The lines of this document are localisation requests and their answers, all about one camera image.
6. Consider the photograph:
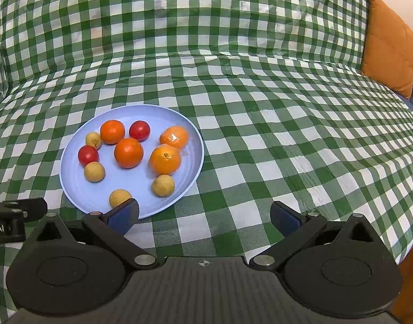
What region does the plastic-wrapped mandarin orange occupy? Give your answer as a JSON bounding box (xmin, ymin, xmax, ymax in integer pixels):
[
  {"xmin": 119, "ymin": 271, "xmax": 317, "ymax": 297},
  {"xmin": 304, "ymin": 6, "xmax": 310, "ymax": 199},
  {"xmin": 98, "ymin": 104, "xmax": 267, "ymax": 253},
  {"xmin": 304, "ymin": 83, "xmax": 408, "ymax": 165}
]
[
  {"xmin": 159, "ymin": 126, "xmax": 189, "ymax": 150},
  {"xmin": 148, "ymin": 144, "xmax": 182, "ymax": 176}
]

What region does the yellow-brown longan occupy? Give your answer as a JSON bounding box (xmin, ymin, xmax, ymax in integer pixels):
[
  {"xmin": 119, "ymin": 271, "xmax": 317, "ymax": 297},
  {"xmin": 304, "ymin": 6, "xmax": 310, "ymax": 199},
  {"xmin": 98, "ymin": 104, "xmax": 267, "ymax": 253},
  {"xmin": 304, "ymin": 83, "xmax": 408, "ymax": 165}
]
[
  {"xmin": 109, "ymin": 189, "xmax": 133, "ymax": 209},
  {"xmin": 151, "ymin": 174, "xmax": 175, "ymax": 197},
  {"xmin": 84, "ymin": 161, "xmax": 106, "ymax": 183},
  {"xmin": 85, "ymin": 131, "xmax": 102, "ymax": 150}
]

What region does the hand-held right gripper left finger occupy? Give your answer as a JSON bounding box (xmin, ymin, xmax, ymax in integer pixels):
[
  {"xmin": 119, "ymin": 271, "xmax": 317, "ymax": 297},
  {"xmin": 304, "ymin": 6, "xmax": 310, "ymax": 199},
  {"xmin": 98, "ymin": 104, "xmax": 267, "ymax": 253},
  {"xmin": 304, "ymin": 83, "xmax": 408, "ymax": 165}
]
[{"xmin": 34, "ymin": 198, "xmax": 160, "ymax": 271}]

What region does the light blue plate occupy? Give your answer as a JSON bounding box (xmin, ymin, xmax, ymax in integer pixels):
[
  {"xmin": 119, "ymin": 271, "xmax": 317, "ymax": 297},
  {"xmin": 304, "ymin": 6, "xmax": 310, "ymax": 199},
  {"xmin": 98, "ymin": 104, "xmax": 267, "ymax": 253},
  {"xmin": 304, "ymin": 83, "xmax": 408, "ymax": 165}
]
[{"xmin": 60, "ymin": 104, "xmax": 205, "ymax": 219}]

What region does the red cherry tomato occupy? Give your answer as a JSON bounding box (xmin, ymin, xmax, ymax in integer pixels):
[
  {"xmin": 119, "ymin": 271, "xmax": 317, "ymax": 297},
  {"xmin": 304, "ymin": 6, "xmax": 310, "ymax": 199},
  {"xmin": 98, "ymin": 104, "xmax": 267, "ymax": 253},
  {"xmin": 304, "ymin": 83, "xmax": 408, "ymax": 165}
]
[
  {"xmin": 77, "ymin": 145, "xmax": 100, "ymax": 167},
  {"xmin": 129, "ymin": 120, "xmax": 151, "ymax": 141}
]

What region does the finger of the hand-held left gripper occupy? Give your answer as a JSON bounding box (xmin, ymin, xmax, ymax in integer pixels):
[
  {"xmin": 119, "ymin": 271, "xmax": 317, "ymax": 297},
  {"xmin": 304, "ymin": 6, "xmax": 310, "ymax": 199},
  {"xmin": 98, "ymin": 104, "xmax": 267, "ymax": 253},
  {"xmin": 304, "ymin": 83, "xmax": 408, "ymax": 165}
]
[{"xmin": 2, "ymin": 198, "xmax": 48, "ymax": 224}]

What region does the bare mandarin orange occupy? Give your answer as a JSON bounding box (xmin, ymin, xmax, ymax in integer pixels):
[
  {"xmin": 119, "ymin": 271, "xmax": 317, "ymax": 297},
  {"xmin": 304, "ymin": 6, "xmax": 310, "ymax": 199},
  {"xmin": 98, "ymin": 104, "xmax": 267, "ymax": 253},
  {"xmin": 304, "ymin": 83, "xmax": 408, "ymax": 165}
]
[
  {"xmin": 114, "ymin": 137, "xmax": 144, "ymax": 169},
  {"xmin": 100, "ymin": 120, "xmax": 126, "ymax": 144}
]

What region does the orange cushion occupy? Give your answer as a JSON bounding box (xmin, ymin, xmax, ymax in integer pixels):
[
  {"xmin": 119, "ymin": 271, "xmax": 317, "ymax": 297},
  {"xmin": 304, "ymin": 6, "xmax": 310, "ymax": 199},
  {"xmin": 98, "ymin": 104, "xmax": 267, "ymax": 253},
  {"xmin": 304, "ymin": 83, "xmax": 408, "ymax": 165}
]
[{"xmin": 361, "ymin": 0, "xmax": 413, "ymax": 99}]

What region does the green white checked tablecloth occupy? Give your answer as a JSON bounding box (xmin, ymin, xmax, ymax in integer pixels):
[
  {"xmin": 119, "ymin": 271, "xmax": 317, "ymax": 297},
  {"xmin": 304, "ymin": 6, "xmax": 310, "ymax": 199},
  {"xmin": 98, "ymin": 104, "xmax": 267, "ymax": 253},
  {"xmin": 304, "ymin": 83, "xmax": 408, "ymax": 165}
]
[{"xmin": 0, "ymin": 0, "xmax": 413, "ymax": 324}]

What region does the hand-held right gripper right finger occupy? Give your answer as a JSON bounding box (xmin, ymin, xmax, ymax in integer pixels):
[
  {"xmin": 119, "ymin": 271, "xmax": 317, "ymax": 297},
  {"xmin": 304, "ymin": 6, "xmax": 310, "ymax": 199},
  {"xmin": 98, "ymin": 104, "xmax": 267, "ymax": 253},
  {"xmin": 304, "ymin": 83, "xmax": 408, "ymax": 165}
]
[{"xmin": 250, "ymin": 201, "xmax": 379, "ymax": 271}]

